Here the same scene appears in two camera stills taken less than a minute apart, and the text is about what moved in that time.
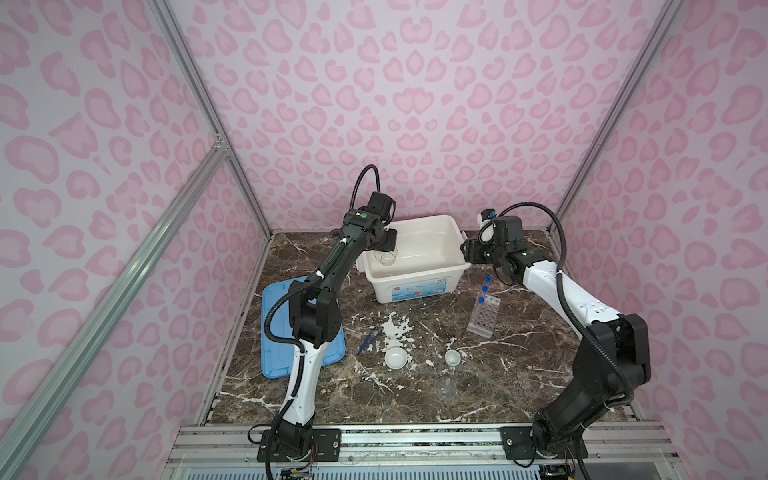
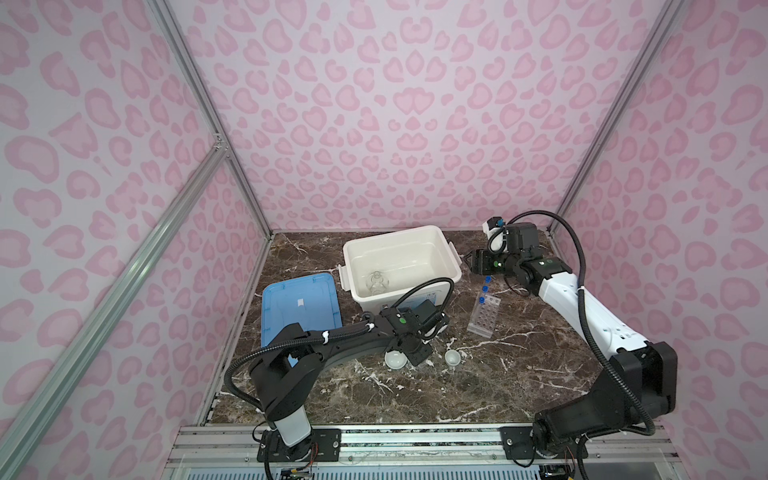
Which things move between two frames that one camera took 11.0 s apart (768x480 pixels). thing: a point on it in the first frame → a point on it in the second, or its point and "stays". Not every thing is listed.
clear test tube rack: [483, 316] stays
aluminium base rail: [415, 452] stays
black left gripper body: [387, 240] → [422, 351]
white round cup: [396, 357] stays
